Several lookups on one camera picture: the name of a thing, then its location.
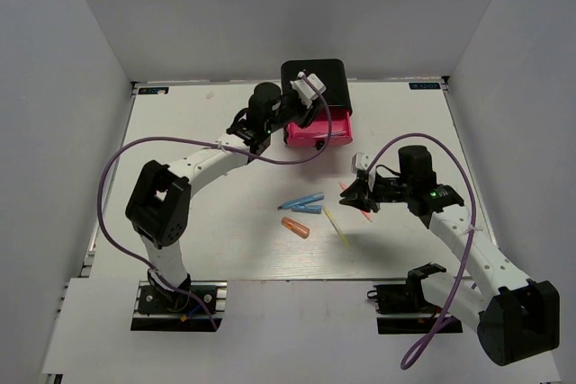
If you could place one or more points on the right table logo sticker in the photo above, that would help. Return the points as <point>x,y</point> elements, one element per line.
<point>424,86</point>

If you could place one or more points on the pink drawer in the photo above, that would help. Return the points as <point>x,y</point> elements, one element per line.
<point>318,132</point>

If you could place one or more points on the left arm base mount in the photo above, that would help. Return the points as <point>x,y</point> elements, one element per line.
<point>152,311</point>

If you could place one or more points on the left table logo sticker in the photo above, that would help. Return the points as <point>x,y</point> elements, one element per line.
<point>153,90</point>

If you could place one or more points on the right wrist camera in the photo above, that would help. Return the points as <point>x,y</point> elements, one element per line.
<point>363,166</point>

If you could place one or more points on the blue marker cap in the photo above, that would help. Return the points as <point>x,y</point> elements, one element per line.
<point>307,209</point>

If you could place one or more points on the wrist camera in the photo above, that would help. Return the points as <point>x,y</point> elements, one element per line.
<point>363,166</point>
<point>308,87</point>

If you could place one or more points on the orange marker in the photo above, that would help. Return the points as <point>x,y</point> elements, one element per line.
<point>296,227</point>

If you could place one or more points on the blue highlighter pen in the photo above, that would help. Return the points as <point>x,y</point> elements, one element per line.
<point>305,200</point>

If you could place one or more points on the black drawer cabinet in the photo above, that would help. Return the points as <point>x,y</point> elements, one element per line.
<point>332,73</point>

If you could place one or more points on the red thin pen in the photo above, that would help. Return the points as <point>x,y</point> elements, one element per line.
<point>364,213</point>

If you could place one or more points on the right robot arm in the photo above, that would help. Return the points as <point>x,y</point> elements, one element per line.
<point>514,316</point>

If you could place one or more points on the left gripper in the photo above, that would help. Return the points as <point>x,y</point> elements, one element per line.
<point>307,117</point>

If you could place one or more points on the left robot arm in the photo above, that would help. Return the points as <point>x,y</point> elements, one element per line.
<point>158,208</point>

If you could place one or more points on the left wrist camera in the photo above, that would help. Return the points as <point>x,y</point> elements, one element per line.
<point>308,87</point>

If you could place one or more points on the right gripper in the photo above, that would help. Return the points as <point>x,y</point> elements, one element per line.
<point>359,196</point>

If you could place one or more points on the yellow thin pen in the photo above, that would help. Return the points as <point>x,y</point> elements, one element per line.
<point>335,226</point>

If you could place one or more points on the table logo sticker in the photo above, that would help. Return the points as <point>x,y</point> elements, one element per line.
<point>424,86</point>
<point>153,90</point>

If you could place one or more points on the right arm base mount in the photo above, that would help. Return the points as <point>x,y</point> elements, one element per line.
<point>405,309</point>

